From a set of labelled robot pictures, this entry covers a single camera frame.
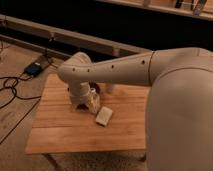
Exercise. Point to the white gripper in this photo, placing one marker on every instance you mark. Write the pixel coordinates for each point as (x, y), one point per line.
(80, 94)

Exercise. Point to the white sponge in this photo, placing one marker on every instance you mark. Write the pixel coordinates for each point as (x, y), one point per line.
(104, 116)

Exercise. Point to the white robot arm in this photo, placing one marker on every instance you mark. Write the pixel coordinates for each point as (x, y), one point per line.
(179, 111)

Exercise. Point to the dark ceramic bowl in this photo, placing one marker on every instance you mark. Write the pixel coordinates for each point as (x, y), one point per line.
(95, 86)

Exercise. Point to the wooden table board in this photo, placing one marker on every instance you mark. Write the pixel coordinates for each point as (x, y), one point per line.
(58, 129)

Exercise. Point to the blue power adapter box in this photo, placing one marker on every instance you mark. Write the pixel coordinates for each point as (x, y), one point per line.
(33, 69)

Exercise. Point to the long wooden rail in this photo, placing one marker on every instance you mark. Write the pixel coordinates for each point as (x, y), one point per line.
(80, 40)

